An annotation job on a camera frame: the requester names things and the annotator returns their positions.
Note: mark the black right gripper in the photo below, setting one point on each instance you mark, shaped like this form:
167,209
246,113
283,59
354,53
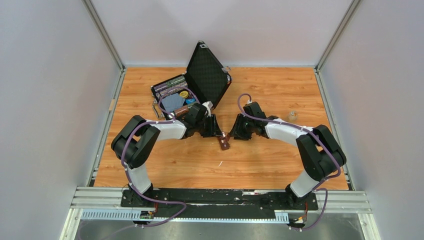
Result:
234,132

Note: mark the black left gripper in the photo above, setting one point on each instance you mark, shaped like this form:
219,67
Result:
214,130

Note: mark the brown pill organizer strip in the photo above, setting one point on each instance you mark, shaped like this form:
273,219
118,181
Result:
223,141

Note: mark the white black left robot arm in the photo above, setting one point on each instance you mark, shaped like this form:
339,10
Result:
135,142

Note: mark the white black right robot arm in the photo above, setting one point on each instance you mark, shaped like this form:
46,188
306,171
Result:
321,155

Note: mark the black poker chip case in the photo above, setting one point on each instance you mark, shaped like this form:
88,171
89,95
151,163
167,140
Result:
205,80

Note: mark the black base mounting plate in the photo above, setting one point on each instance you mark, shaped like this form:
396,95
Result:
217,203

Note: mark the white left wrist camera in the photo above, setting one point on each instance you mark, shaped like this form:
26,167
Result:
208,105

